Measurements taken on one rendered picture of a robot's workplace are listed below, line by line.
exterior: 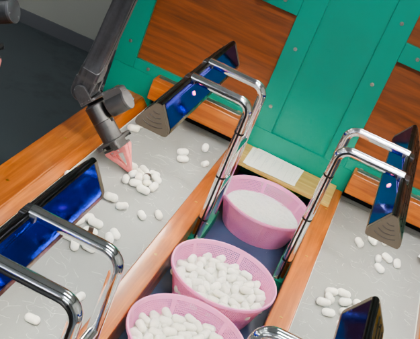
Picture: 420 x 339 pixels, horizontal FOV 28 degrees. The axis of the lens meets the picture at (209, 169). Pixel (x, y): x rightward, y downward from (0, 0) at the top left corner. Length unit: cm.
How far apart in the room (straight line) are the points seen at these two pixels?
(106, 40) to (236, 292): 72
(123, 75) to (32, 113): 143
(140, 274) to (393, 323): 68
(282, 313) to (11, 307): 63
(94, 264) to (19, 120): 217
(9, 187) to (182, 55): 86
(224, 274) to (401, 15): 93
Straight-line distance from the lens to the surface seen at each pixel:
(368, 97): 256
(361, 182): 258
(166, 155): 248
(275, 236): 232
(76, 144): 232
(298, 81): 259
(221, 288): 202
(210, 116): 261
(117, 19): 219
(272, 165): 259
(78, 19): 499
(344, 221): 256
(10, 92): 426
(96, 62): 223
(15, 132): 391
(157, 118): 186
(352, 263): 237
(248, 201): 243
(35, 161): 218
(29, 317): 171
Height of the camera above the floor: 184
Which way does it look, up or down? 26 degrees down
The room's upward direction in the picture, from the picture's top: 22 degrees clockwise
